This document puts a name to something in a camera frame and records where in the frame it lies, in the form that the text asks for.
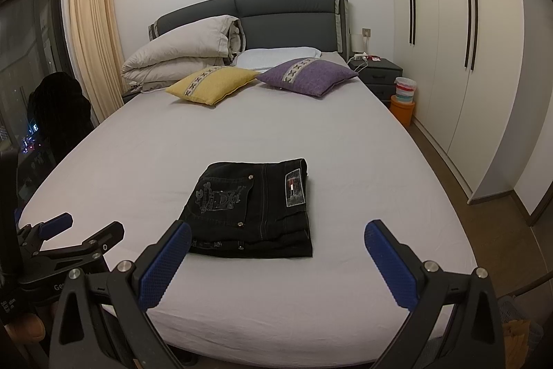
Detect black jeans pants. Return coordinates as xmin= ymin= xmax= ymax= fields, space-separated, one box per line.
xmin=180 ymin=158 xmax=313 ymax=259

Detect chair with black clothing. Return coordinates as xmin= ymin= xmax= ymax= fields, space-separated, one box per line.
xmin=27 ymin=72 xmax=94 ymax=164

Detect person's left hand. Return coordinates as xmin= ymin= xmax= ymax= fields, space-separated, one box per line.
xmin=4 ymin=314 xmax=46 ymax=354

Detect grey basket with yellow item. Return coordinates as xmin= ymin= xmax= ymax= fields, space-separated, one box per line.
xmin=498 ymin=296 xmax=544 ymax=369

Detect beige curtain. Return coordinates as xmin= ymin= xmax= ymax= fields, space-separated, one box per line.
xmin=68 ymin=0 xmax=126 ymax=122

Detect yellow patterned cushion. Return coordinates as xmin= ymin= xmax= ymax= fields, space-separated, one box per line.
xmin=165 ymin=65 xmax=259 ymax=107

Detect folded beige duvet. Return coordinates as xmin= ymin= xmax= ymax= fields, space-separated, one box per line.
xmin=121 ymin=15 xmax=246 ymax=92

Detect white pillow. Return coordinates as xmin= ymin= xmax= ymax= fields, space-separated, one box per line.
xmin=233 ymin=47 xmax=321 ymax=70

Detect white striped bucket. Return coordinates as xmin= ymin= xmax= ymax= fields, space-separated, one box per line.
xmin=395 ymin=77 xmax=417 ymax=104

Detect purple patterned cushion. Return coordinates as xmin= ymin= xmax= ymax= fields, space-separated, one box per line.
xmin=257 ymin=57 xmax=357 ymax=98

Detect dark grey nightstand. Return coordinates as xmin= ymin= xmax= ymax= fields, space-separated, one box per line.
xmin=350 ymin=58 xmax=403 ymax=106

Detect items on nightstand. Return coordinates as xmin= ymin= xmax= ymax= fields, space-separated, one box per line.
xmin=348 ymin=53 xmax=382 ymax=68

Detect dark grey padded headboard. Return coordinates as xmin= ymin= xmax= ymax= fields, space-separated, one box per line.
xmin=148 ymin=0 xmax=350 ymax=58

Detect white wardrobe with black handles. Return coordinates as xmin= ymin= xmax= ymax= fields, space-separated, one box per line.
xmin=394 ymin=0 xmax=524 ymax=200

